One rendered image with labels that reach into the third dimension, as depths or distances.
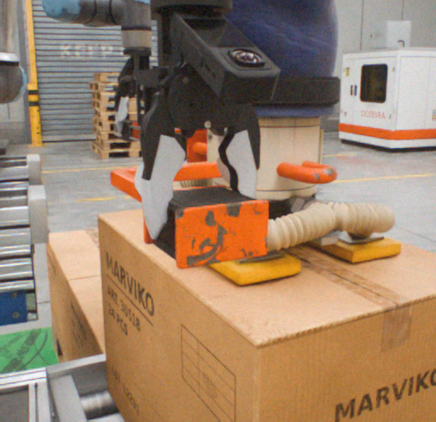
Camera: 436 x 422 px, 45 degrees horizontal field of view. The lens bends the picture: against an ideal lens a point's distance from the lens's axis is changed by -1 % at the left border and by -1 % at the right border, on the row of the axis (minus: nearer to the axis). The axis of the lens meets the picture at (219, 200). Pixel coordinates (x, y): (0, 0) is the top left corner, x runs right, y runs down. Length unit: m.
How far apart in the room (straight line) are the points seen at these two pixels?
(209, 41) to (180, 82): 0.05
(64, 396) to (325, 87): 0.78
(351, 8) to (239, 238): 12.56
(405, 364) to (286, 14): 0.49
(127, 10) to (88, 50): 9.43
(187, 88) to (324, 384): 0.37
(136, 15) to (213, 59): 0.96
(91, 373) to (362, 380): 0.71
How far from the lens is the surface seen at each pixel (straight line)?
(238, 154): 0.48
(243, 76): 0.37
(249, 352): 0.58
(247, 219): 0.45
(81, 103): 10.76
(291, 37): 0.76
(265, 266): 0.70
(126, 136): 1.38
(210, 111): 0.46
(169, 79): 0.44
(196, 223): 0.43
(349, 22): 12.92
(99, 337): 1.48
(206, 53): 0.40
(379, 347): 0.69
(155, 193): 0.45
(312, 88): 0.76
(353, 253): 0.79
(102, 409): 1.23
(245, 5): 0.77
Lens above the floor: 1.21
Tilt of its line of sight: 13 degrees down
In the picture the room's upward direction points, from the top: straight up
